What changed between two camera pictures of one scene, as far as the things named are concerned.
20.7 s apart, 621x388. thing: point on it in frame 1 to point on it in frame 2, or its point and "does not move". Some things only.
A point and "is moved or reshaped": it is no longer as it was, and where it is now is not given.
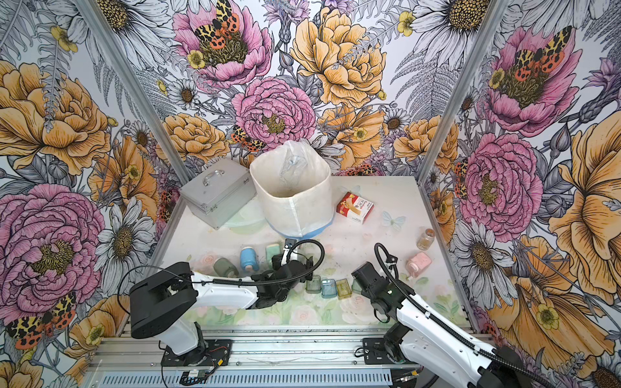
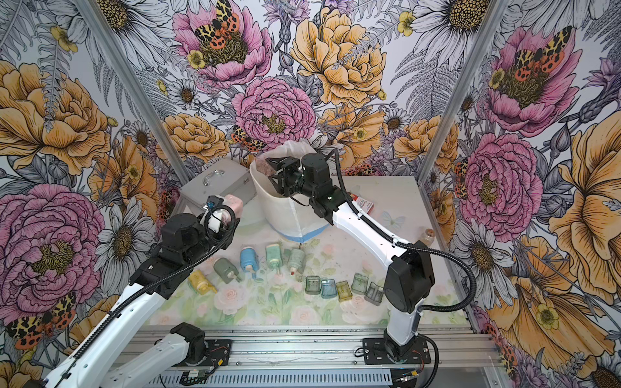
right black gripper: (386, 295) to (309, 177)
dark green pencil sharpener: (224, 268) does not move
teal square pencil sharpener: (271, 250) does not move
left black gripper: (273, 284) to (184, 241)
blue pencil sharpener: (249, 259) does not move
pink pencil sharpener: (417, 264) is moved or reshaped
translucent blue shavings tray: (329, 288) does not move
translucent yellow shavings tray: (343, 289) does not move
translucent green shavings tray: (314, 286) does not move
